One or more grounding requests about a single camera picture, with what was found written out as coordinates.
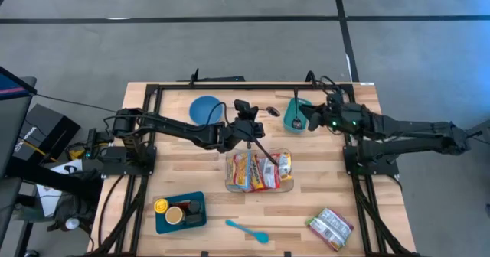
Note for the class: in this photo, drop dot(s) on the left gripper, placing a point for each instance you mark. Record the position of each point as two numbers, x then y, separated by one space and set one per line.
245 131

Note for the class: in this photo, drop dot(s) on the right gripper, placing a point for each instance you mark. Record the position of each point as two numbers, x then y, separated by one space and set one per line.
344 117

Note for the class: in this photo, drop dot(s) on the yellow chicken ramen packet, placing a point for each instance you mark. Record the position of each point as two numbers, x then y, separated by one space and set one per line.
285 167

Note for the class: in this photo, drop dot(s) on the blue ramen packet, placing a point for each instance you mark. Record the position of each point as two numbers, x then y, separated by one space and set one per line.
239 171

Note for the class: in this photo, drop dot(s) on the red Maruchan ramen packet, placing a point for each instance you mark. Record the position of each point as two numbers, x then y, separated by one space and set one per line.
256 173
271 171

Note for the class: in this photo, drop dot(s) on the clear plastic bin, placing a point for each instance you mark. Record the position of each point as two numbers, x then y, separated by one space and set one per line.
229 188

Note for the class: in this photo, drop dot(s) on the black-lid spice jar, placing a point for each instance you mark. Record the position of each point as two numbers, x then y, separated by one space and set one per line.
194 206

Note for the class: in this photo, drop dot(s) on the silver green snack packet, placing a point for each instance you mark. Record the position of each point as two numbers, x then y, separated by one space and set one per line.
329 228

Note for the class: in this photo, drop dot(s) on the teal lid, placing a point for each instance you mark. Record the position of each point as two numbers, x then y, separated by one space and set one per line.
260 236

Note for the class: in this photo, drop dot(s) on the yellow-lid jar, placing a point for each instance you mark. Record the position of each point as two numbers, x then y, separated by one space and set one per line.
161 205

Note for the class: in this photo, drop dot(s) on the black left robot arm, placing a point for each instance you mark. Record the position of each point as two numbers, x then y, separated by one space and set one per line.
180 129

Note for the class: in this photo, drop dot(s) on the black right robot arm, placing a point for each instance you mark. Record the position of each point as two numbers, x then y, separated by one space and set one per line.
413 134

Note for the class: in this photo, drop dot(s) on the teal plastic basket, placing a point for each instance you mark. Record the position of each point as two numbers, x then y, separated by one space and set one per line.
289 115

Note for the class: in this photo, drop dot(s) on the blue bowl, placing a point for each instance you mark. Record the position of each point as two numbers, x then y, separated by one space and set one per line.
204 111

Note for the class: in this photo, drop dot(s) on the teal rectangular tray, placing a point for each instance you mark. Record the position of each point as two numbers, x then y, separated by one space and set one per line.
161 226

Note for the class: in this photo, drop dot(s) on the dark green backpack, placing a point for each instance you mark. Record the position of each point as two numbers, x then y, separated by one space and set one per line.
76 211

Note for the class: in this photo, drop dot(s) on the black computer case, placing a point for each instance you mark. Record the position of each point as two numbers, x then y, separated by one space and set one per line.
42 123

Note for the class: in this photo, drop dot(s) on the white round cap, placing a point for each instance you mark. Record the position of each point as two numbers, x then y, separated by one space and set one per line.
72 223

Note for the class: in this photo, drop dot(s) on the white paper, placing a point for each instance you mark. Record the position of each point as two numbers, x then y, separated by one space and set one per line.
48 201

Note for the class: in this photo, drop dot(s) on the computer monitor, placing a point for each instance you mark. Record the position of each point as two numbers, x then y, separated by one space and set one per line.
11 85

